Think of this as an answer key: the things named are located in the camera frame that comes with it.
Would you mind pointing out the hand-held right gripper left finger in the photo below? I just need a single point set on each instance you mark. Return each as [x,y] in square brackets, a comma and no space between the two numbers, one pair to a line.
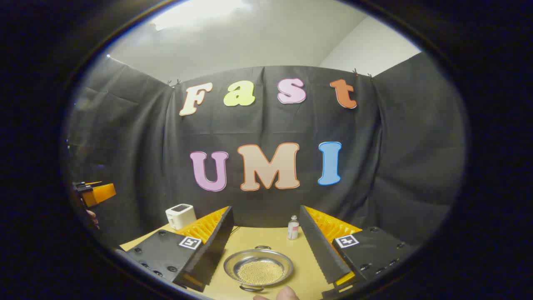
[216,246]

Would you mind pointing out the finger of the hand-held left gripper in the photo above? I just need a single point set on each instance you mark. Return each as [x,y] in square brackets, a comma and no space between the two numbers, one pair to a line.
[100,193]

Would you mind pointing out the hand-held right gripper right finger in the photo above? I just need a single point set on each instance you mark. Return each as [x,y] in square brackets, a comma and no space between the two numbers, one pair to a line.
[318,246]

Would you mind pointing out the stainless steel pot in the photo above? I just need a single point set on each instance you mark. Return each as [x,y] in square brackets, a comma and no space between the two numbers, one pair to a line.
[231,267]

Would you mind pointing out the pile of soybeans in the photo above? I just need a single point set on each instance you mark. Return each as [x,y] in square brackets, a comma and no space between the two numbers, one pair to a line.
[260,273]

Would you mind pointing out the clear bottle with pink label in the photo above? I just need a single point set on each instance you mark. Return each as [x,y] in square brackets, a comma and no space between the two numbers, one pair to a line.
[293,230]

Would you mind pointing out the white toaster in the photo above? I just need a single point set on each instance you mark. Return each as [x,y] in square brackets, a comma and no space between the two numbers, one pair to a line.
[181,217]

